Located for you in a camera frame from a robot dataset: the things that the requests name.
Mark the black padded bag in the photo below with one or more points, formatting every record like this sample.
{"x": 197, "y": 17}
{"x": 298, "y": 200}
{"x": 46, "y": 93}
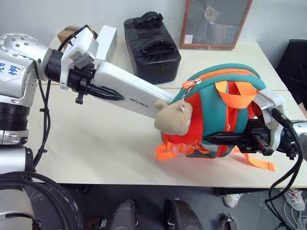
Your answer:
{"x": 153, "y": 55}

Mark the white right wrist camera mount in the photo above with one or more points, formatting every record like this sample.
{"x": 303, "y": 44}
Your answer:
{"x": 273, "y": 103}

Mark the brown cardboard box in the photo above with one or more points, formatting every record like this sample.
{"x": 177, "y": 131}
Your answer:
{"x": 67, "y": 32}

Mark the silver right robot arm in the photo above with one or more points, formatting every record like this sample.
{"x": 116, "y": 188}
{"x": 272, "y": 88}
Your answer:
{"x": 302, "y": 134}

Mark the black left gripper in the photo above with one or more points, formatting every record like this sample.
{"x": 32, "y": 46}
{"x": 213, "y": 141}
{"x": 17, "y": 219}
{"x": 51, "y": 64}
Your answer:
{"x": 80, "y": 79}

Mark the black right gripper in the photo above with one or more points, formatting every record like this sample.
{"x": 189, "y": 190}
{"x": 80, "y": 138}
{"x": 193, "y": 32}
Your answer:
{"x": 257, "y": 140}

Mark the person in black clothes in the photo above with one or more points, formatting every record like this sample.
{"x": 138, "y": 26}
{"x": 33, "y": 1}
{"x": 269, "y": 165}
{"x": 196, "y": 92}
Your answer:
{"x": 296, "y": 72}

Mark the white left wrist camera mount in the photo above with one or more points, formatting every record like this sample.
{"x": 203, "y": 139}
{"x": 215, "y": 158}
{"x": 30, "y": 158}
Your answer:
{"x": 80, "y": 48}

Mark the white handwritten label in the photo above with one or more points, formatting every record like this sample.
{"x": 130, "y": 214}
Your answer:
{"x": 10, "y": 72}

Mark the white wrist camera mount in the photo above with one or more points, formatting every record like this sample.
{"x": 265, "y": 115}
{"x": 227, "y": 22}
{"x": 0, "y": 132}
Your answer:
{"x": 273, "y": 103}
{"x": 80, "y": 48}

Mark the small white cardboard box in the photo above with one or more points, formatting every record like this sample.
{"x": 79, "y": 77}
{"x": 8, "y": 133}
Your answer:
{"x": 106, "y": 43}

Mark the orange and teal backpack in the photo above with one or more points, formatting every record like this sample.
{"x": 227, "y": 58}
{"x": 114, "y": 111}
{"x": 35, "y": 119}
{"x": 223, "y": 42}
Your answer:
{"x": 211, "y": 115}

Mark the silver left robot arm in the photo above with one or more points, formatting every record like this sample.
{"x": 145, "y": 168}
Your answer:
{"x": 14, "y": 48}

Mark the white sneaker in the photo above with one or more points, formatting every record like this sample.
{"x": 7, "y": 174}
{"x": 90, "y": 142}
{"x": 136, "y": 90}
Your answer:
{"x": 233, "y": 200}
{"x": 295, "y": 198}

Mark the wooden framed board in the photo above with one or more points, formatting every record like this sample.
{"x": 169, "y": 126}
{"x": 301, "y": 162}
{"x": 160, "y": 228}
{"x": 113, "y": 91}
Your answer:
{"x": 216, "y": 21}

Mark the beige plush hamster toy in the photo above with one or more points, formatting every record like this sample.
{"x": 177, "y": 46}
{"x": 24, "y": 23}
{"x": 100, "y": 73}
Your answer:
{"x": 173, "y": 117}

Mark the dark rounded shape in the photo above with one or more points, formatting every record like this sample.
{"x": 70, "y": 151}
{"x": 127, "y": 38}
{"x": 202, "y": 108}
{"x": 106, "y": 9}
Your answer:
{"x": 124, "y": 215}
{"x": 182, "y": 215}

